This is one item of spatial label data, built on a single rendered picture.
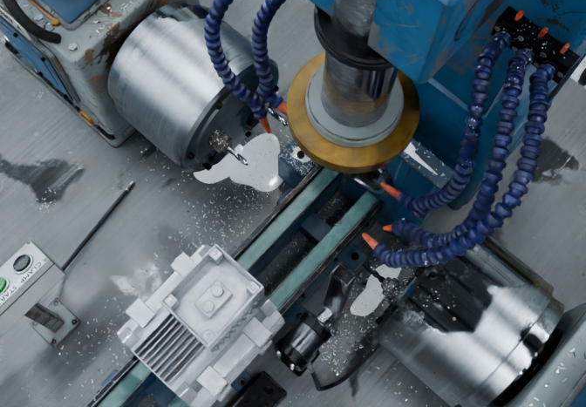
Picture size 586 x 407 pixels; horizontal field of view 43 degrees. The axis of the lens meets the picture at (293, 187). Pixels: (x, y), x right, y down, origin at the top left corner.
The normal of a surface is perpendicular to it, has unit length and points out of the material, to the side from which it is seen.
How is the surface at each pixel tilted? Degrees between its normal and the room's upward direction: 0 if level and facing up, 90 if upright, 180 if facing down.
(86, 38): 0
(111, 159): 0
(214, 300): 0
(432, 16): 90
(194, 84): 17
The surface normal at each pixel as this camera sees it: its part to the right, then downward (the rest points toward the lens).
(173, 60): -0.10, -0.22
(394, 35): -0.67, 0.70
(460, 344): -0.34, 0.08
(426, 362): -0.58, 0.46
